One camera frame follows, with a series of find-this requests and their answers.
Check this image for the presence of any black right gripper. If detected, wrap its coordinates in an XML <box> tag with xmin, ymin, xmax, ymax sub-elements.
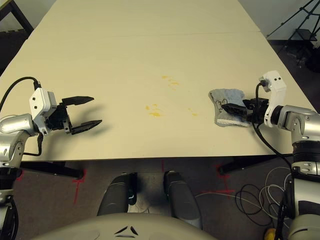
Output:
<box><xmin>220</xmin><ymin>97</ymin><xmax>271</xmax><ymax>124</ymax></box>

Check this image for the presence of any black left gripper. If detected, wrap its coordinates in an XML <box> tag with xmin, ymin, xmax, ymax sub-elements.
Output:
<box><xmin>45</xmin><ymin>95</ymin><xmax>103</xmax><ymax>136</ymax></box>

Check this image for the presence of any grey-blue rag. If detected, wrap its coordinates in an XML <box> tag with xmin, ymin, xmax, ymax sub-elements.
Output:
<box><xmin>208</xmin><ymin>88</ymin><xmax>253</xmax><ymax>129</ymax></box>

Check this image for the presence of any grey robot left leg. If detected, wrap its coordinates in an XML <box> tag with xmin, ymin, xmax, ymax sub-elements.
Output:
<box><xmin>96</xmin><ymin>172</ymin><xmax>138</xmax><ymax>217</ymax></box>

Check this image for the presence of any grey robot leg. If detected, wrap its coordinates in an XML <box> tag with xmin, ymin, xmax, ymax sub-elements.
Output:
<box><xmin>162</xmin><ymin>170</ymin><xmax>203</xmax><ymax>230</ymax></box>
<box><xmin>96</xmin><ymin>172</ymin><xmax>138</xmax><ymax>217</ymax></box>

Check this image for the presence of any black foam floor mat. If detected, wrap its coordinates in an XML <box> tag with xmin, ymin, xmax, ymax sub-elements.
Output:
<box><xmin>0</xmin><ymin>28</ymin><xmax>28</xmax><ymax>76</ymax></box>

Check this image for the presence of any black tripod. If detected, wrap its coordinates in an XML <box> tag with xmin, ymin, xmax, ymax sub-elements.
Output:
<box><xmin>266</xmin><ymin>0</ymin><xmax>320</xmax><ymax>48</ymax></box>

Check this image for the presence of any black step stool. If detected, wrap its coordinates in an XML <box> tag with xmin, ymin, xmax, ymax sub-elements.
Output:
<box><xmin>287</xmin><ymin>27</ymin><xmax>319</xmax><ymax>66</ymax></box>

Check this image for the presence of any grey robot right leg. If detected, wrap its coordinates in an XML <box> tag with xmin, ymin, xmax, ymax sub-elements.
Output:
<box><xmin>162</xmin><ymin>170</ymin><xmax>203</xmax><ymax>230</ymax></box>

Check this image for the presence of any black-framed side table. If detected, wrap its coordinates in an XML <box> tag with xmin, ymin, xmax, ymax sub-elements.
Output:
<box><xmin>0</xmin><ymin>0</ymin><xmax>35</xmax><ymax>32</ymax></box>

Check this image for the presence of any grey robot torso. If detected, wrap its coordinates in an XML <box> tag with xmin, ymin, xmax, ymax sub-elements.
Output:
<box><xmin>31</xmin><ymin>212</ymin><xmax>216</xmax><ymax>240</ymax></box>

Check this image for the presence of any yellow floor object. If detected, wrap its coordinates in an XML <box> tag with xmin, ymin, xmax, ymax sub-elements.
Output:
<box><xmin>264</xmin><ymin>227</ymin><xmax>276</xmax><ymax>240</ymax></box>

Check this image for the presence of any black right camera cable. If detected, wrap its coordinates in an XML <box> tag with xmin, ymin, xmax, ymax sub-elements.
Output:
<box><xmin>251</xmin><ymin>79</ymin><xmax>295</xmax><ymax>171</ymax></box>

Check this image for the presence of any black camera cable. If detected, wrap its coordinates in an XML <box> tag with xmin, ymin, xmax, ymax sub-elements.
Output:
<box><xmin>0</xmin><ymin>76</ymin><xmax>42</xmax><ymax>112</ymax></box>
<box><xmin>251</xmin><ymin>79</ymin><xmax>295</xmax><ymax>171</ymax></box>

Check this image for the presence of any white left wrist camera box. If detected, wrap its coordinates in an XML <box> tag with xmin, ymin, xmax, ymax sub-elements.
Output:
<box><xmin>28</xmin><ymin>87</ymin><xmax>58</xmax><ymax>136</ymax></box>

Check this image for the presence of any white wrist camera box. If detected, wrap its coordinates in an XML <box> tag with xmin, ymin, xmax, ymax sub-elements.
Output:
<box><xmin>258</xmin><ymin>70</ymin><xmax>287</xmax><ymax>127</ymax></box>
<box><xmin>28</xmin><ymin>87</ymin><xmax>58</xmax><ymax>136</ymax></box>

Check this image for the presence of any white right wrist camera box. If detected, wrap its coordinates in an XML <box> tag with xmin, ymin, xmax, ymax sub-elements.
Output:
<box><xmin>258</xmin><ymin>70</ymin><xmax>287</xmax><ymax>127</ymax></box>

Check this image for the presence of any black left camera cable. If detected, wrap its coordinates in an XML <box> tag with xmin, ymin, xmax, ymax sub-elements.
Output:
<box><xmin>0</xmin><ymin>76</ymin><xmax>42</xmax><ymax>112</ymax></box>

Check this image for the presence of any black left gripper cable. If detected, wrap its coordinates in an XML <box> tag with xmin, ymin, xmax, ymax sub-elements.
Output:
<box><xmin>22</xmin><ymin>132</ymin><xmax>44</xmax><ymax>157</ymax></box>

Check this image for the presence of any black floor cable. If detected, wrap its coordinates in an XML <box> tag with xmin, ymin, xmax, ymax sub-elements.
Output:
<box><xmin>234</xmin><ymin>183</ymin><xmax>286</xmax><ymax>221</ymax></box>

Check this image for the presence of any white floor cable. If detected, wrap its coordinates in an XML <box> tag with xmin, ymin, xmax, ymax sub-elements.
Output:
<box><xmin>194</xmin><ymin>166</ymin><xmax>293</xmax><ymax>226</ymax></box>

